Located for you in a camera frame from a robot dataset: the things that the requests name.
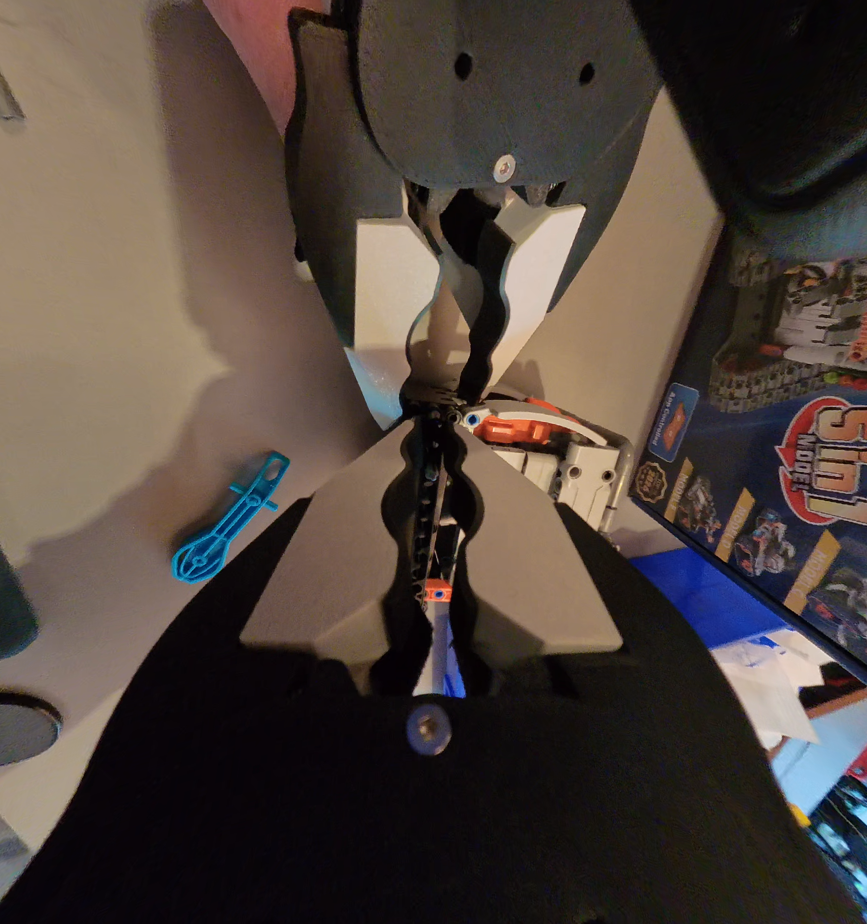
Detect blue plastic separator tool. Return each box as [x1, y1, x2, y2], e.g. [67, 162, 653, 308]
[172, 451, 291, 584]

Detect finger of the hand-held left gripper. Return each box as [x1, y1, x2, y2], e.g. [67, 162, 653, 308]
[343, 213, 449, 432]
[458, 204, 587, 404]

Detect black round-base stand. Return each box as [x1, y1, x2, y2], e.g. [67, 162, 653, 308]
[0, 693, 64, 773]

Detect person's left hand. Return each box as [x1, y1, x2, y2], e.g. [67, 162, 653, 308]
[202, 0, 298, 140]

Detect grey building-block robot model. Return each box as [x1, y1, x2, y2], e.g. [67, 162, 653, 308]
[403, 386, 634, 700]

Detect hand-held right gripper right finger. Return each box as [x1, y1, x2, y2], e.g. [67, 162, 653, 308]
[448, 426, 625, 694]

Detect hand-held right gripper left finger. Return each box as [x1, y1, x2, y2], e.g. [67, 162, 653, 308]
[238, 424, 434, 695]

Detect clear plastic parts bags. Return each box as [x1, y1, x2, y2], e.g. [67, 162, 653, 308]
[708, 627, 839, 752]

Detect dark blue robot kit box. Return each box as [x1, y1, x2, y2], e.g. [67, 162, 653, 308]
[628, 217, 867, 687]

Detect black dimpled chair seat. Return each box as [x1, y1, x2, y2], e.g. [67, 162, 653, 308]
[0, 498, 40, 665]

